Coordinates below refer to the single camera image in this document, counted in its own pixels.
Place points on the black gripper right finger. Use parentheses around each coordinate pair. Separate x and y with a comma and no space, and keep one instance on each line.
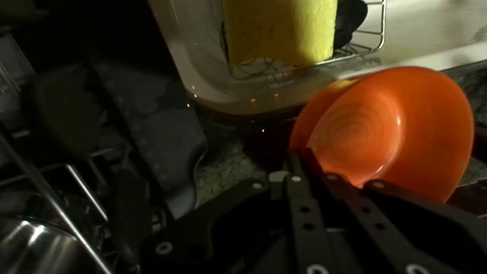
(387,230)

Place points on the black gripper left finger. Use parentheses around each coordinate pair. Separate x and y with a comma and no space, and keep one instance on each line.
(254,227)

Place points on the grey dish rack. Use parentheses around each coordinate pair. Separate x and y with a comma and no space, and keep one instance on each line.
(99,123)

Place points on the yellow sponge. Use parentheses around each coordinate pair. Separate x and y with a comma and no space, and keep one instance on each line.
(297,32)

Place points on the white kitchen sink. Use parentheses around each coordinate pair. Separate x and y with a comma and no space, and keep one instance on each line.
(434,33)

